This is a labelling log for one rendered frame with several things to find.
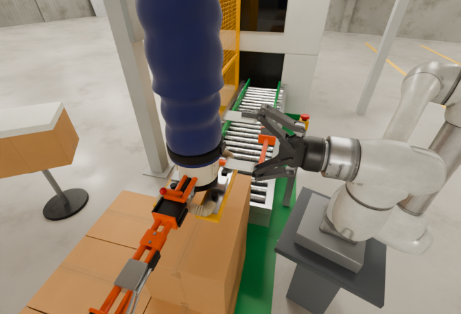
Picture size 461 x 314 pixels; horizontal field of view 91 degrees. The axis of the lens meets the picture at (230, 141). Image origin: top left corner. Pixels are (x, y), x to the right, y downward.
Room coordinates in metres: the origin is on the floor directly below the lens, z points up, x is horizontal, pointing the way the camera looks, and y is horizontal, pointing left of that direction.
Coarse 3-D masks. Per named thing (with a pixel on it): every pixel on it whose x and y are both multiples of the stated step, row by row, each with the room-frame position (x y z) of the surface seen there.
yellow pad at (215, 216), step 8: (224, 168) 0.82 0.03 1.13; (232, 176) 0.77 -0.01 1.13; (232, 184) 0.72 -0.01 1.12; (208, 192) 0.67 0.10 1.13; (216, 192) 0.65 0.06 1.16; (224, 192) 0.67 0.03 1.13; (208, 200) 0.62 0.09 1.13; (216, 200) 0.62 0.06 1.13; (224, 200) 0.63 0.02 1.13; (216, 208) 0.58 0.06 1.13; (200, 216) 0.55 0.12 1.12; (208, 216) 0.55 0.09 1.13; (216, 216) 0.55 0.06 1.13
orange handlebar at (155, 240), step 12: (264, 144) 0.86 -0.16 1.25; (264, 156) 0.77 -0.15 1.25; (180, 180) 0.63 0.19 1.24; (192, 180) 0.62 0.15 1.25; (156, 228) 0.42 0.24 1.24; (168, 228) 0.42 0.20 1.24; (144, 240) 0.38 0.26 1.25; (156, 240) 0.38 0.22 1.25; (120, 288) 0.25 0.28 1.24; (108, 300) 0.22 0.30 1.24; (120, 312) 0.20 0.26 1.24
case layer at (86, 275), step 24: (120, 216) 0.97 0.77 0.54; (144, 216) 0.97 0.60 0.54; (96, 240) 0.79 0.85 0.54; (120, 240) 0.79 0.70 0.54; (72, 264) 0.64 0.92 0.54; (96, 264) 0.64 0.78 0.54; (120, 264) 0.64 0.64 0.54; (240, 264) 0.75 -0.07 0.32; (48, 288) 0.52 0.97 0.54; (72, 288) 0.52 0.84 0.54; (96, 288) 0.52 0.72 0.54; (144, 288) 0.52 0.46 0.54; (24, 312) 0.41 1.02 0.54; (48, 312) 0.41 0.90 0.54; (72, 312) 0.41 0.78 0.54; (144, 312) 0.42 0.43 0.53; (168, 312) 0.41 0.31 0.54; (192, 312) 0.41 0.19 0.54
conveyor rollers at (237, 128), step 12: (252, 96) 2.96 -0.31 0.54; (264, 96) 2.93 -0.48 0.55; (240, 108) 2.56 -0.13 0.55; (252, 108) 2.59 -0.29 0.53; (276, 108) 2.60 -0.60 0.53; (228, 132) 2.02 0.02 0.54; (240, 132) 2.01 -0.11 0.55; (252, 132) 2.04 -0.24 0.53; (228, 144) 1.83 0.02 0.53; (240, 144) 1.81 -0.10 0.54; (252, 144) 1.80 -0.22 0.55; (240, 156) 1.62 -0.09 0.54; (252, 156) 1.61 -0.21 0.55; (252, 180) 1.32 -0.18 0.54; (264, 180) 1.31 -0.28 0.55; (264, 192) 1.20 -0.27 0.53
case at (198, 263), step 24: (240, 192) 0.83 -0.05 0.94; (192, 216) 0.68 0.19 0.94; (240, 216) 0.68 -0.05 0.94; (168, 240) 0.56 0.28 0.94; (192, 240) 0.56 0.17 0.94; (216, 240) 0.56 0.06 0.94; (240, 240) 0.68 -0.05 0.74; (168, 264) 0.45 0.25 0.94; (192, 264) 0.45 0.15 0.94; (216, 264) 0.45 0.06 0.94; (168, 288) 0.44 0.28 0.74; (192, 288) 0.41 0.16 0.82; (216, 288) 0.39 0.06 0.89; (216, 312) 0.39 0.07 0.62
